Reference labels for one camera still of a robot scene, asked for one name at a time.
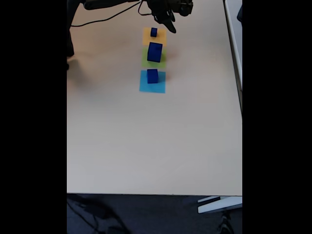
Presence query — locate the large blue cube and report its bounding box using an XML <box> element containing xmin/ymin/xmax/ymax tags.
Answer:
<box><xmin>147</xmin><ymin>42</ymin><xmax>163</xmax><ymax>63</ymax></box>

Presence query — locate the medium blue cube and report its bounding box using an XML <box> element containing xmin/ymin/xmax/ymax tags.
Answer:
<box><xmin>147</xmin><ymin>69</ymin><xmax>159</xmax><ymax>84</ymax></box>

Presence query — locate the orange paper square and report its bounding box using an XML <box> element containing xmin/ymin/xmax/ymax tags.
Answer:
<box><xmin>142</xmin><ymin>27</ymin><xmax>167</xmax><ymax>47</ymax></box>

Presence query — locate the green paper square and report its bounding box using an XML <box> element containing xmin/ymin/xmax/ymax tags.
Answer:
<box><xmin>141</xmin><ymin>46</ymin><xmax>168</xmax><ymax>69</ymax></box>

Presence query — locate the light blue paper square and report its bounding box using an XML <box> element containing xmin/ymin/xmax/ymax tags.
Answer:
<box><xmin>138</xmin><ymin>70</ymin><xmax>166</xmax><ymax>94</ymax></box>

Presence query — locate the white neighbouring table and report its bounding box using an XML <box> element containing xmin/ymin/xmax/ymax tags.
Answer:
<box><xmin>223</xmin><ymin>0</ymin><xmax>243</xmax><ymax>115</ymax></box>

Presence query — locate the white table foot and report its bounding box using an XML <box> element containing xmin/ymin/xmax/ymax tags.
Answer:
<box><xmin>197</xmin><ymin>196</ymin><xmax>243</xmax><ymax>215</ymax></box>

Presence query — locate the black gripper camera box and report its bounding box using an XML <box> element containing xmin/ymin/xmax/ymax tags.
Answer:
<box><xmin>172</xmin><ymin>0</ymin><xmax>194</xmax><ymax>17</ymax></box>

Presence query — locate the black floor cable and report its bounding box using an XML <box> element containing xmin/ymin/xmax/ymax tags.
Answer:
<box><xmin>67</xmin><ymin>195</ymin><xmax>127</xmax><ymax>234</ymax></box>

